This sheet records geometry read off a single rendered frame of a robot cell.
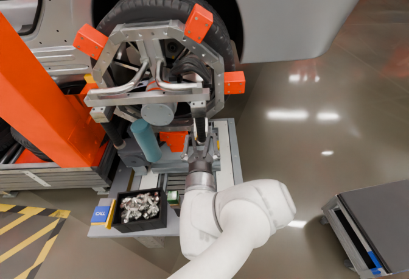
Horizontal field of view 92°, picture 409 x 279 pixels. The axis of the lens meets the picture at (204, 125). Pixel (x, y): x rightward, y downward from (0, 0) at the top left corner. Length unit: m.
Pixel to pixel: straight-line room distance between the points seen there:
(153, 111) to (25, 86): 0.44
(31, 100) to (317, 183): 1.67
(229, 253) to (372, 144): 1.85
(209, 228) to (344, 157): 1.53
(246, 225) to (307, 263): 1.09
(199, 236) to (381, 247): 0.92
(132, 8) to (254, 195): 0.72
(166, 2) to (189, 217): 0.70
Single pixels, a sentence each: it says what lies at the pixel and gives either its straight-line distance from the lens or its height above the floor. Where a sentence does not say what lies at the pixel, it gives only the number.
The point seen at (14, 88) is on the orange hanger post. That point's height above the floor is 1.03.
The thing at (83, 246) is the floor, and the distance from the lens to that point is 1.65.
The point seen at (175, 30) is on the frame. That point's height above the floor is 1.11.
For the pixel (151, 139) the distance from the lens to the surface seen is 0.97.
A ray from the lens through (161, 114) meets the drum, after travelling 0.78.
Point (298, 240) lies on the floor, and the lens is 1.48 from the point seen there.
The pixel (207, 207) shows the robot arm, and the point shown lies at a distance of 0.50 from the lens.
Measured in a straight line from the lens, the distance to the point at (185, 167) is 1.43.
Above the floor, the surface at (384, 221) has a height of 0.34.
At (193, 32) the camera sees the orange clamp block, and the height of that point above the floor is 1.10.
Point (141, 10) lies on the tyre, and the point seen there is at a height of 1.15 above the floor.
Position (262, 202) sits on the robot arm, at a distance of 0.43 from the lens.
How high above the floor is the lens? 1.38
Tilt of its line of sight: 48 degrees down
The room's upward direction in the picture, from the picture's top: 6 degrees counter-clockwise
